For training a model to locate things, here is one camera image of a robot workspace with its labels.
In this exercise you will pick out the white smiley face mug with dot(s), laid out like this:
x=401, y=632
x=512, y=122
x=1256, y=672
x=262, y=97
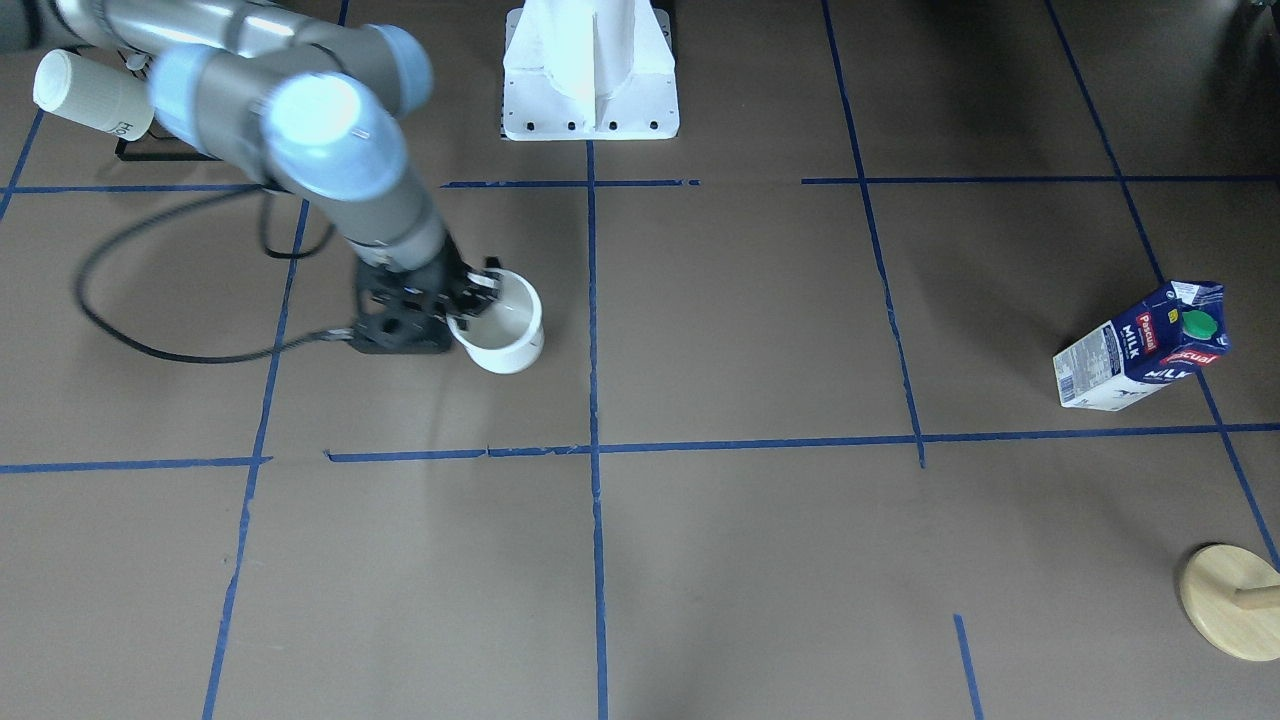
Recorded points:
x=509, y=337

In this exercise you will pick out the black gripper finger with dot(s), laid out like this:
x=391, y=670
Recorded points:
x=464, y=308
x=482, y=284

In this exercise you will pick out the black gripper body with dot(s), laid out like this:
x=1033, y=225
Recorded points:
x=452, y=283

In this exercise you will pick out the black wire mug rack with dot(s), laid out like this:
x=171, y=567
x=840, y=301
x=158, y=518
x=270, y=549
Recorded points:
x=158, y=149

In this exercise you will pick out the blue Pascual milk carton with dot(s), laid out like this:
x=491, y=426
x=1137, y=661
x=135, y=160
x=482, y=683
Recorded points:
x=1172, y=333

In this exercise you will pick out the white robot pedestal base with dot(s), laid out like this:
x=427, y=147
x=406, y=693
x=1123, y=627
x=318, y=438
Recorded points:
x=590, y=71

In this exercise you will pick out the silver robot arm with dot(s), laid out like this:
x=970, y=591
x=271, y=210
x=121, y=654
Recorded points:
x=300, y=105

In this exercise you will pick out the white ribbed mug outer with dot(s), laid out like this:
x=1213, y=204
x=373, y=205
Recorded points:
x=88, y=93

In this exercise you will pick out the round wooden stand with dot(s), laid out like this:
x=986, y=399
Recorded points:
x=1231, y=596

